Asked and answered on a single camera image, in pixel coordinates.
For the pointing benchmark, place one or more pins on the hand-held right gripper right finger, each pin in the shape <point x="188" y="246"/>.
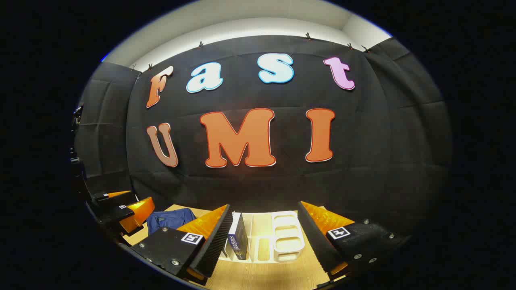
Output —
<point x="316" y="241"/>

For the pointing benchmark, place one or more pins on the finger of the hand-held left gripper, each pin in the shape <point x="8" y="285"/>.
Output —
<point x="115" y="199"/>
<point x="135" y="213"/>

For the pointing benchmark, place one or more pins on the night city cover book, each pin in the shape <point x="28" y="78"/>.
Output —
<point x="241" y="237"/>

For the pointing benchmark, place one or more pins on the white bookshelf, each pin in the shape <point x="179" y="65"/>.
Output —
<point x="288" y="237"/>

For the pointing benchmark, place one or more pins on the black backdrop cloth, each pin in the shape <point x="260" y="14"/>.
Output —
<point x="363" y="161"/>

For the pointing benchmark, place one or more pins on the blue schoolbag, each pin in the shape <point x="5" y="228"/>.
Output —
<point x="169" y="220"/>

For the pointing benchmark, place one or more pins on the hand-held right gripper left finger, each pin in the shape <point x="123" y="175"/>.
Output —
<point x="217" y="241"/>

